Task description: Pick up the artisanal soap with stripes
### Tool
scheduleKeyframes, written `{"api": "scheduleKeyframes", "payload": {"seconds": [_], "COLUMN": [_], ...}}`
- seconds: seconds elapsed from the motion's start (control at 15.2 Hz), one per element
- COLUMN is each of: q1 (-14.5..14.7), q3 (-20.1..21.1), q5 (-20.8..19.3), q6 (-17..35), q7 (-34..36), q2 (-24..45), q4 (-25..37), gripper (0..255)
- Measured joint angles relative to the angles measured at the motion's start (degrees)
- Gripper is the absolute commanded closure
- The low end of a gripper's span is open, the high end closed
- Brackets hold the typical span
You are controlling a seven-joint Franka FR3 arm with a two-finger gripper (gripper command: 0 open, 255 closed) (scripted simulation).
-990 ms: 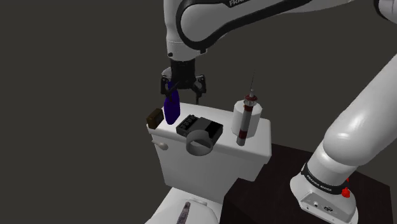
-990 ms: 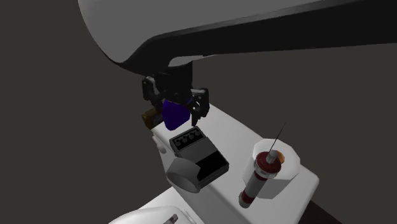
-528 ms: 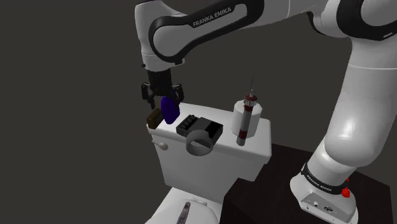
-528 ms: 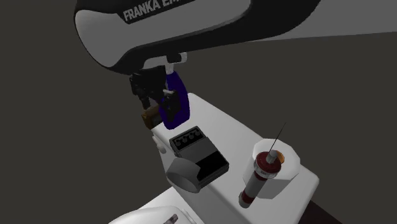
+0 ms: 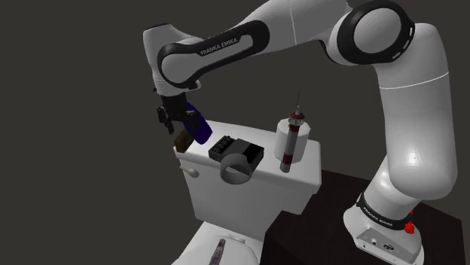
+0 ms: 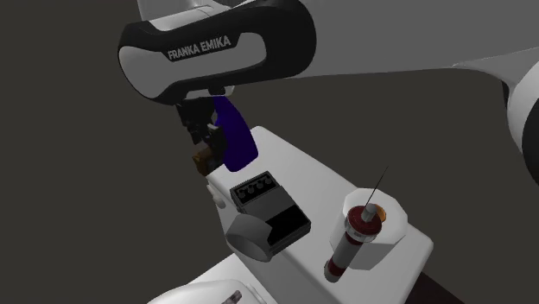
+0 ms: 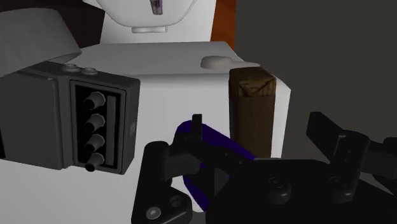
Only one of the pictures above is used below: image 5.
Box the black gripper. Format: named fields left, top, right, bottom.
left=157, top=91, right=189, bottom=136

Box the brown rectangular block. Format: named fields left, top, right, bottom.
left=174, top=128, right=194, bottom=154

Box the dark blue bottle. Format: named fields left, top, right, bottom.
left=182, top=101, right=213, bottom=145

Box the black box with knobs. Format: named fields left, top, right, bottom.
left=208, top=135, right=265, bottom=175

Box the white toilet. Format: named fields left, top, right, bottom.
left=170, top=120, right=323, bottom=265

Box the white paper roll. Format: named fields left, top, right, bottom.
left=273, top=117, right=311, bottom=165

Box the dark patterned stick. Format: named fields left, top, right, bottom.
left=208, top=238, right=227, bottom=265

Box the dark robot stand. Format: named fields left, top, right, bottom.
left=259, top=169, right=462, bottom=265

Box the grey ring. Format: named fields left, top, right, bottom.
left=219, top=153, right=256, bottom=185

